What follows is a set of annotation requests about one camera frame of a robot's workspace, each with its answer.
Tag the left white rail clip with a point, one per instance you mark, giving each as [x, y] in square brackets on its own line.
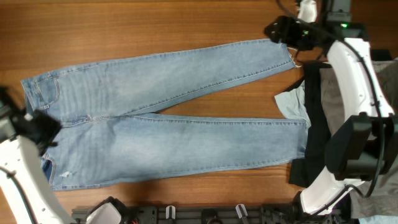
[170, 212]

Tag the black garment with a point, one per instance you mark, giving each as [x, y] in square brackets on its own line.
[324, 106]

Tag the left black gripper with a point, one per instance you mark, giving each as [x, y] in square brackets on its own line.
[56, 125]

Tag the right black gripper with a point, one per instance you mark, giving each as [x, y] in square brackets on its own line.
[288, 36]

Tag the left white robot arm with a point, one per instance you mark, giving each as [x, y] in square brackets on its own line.
[24, 140]

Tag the right white rail clip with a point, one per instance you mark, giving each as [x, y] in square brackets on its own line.
[241, 211]

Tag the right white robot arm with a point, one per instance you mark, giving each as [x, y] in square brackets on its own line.
[365, 146]

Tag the black mounting rail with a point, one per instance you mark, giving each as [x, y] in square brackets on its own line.
[196, 215]

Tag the white rail clip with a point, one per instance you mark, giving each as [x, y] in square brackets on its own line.
[170, 212]
[241, 211]

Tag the light blue shirt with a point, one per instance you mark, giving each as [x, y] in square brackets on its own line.
[292, 104]

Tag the light blue denim jeans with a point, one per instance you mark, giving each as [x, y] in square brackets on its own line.
[113, 129]

